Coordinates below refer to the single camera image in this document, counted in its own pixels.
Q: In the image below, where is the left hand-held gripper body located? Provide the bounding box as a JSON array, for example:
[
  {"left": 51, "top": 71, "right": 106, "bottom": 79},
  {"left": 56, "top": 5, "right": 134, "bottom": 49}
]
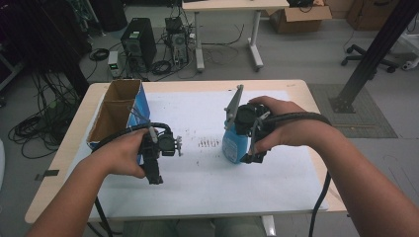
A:
[{"left": 139, "top": 126, "right": 184, "bottom": 168}]

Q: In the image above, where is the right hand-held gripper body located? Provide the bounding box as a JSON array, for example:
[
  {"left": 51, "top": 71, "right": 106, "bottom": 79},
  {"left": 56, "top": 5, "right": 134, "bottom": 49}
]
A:
[{"left": 223, "top": 84, "right": 274, "bottom": 156}]

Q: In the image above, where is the blue bottle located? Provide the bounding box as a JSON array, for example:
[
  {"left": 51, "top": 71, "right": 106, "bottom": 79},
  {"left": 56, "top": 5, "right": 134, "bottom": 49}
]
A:
[{"left": 221, "top": 119, "right": 250, "bottom": 165}]

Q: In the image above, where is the person's left hand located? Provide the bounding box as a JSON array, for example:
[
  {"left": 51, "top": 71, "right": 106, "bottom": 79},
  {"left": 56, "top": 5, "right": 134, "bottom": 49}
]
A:
[{"left": 88, "top": 127, "right": 150, "bottom": 180}]

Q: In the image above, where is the person's right hand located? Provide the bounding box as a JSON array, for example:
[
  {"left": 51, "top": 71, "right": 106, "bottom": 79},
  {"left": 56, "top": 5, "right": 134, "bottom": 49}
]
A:
[{"left": 248, "top": 95, "right": 334, "bottom": 155}]

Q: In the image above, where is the white table mat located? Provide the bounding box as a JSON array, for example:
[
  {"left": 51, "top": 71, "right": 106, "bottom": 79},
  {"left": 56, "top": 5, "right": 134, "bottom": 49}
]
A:
[{"left": 65, "top": 90, "right": 329, "bottom": 221}]

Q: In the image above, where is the open cardboard box blue side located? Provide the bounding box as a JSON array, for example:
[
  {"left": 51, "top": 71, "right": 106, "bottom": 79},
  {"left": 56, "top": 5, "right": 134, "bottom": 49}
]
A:
[{"left": 86, "top": 78, "right": 152, "bottom": 152}]

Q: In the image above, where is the white power supply unit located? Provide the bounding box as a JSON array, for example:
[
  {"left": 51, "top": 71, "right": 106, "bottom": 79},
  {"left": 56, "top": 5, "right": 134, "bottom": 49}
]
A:
[{"left": 107, "top": 50, "right": 121, "bottom": 79}]

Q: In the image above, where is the open computer case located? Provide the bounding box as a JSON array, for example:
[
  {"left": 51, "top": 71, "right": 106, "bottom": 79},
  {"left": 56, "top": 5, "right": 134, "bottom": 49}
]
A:
[{"left": 164, "top": 16, "right": 191, "bottom": 67}]

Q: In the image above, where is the black tape strip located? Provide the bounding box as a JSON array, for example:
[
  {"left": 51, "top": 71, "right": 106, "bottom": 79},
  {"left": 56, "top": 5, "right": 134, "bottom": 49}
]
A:
[{"left": 35, "top": 169, "right": 60, "bottom": 182}]

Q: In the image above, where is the black computer tower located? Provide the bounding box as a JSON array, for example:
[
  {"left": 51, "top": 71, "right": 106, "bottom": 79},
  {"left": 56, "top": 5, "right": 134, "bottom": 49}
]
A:
[{"left": 120, "top": 17, "right": 158, "bottom": 72}]

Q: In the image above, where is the open brown cardboard box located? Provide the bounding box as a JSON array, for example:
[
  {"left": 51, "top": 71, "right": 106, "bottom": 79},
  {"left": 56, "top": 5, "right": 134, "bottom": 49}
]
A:
[{"left": 266, "top": 5, "right": 333, "bottom": 35}]

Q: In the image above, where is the white desk with metal legs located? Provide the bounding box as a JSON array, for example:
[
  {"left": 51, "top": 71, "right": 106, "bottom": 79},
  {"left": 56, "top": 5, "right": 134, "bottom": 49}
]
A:
[{"left": 181, "top": 0, "right": 291, "bottom": 73}]

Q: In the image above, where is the grey floor mat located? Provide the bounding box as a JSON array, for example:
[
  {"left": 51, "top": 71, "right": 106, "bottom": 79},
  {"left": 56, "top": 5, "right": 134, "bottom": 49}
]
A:
[{"left": 307, "top": 82, "right": 398, "bottom": 139}]

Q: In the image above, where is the black office chair base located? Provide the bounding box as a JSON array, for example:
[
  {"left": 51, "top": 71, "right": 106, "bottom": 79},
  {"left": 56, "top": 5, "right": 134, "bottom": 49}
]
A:
[{"left": 341, "top": 43, "right": 400, "bottom": 74}]

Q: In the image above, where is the closed brown cardboard box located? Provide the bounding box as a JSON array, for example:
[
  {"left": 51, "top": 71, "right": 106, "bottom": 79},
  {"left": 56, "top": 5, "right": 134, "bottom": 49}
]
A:
[{"left": 345, "top": 0, "right": 400, "bottom": 33}]

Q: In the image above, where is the black curtain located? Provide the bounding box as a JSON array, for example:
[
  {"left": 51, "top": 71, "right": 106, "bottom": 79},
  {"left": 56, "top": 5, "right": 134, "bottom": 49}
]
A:
[{"left": 0, "top": 0, "right": 94, "bottom": 98}]

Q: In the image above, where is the left hand-held gripper cable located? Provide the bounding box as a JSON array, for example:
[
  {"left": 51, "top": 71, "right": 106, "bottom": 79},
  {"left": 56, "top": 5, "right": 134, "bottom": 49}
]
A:
[{"left": 86, "top": 121, "right": 173, "bottom": 237}]

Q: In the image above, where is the hand-held gripper cable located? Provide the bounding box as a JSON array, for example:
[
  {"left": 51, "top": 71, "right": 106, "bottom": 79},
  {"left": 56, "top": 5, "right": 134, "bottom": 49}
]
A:
[
  {"left": 86, "top": 121, "right": 173, "bottom": 237},
  {"left": 261, "top": 112, "right": 333, "bottom": 237}
]

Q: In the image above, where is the right hand-held gripper cable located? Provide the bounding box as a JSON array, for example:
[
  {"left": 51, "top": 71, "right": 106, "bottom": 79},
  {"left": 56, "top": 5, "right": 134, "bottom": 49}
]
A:
[{"left": 261, "top": 112, "right": 333, "bottom": 237}]

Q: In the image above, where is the coiled black cable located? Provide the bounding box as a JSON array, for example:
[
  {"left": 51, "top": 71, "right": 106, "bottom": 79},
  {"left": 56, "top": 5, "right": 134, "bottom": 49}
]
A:
[{"left": 89, "top": 47, "right": 111, "bottom": 62}]

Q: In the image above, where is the bundle of black cables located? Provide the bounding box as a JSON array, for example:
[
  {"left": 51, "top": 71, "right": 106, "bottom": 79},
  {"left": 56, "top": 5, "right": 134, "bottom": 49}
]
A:
[{"left": 7, "top": 70, "right": 82, "bottom": 160}]

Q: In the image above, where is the black metal post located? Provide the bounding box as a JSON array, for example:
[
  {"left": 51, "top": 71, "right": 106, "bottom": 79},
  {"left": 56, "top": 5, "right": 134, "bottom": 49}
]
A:
[{"left": 328, "top": 0, "right": 419, "bottom": 115}]

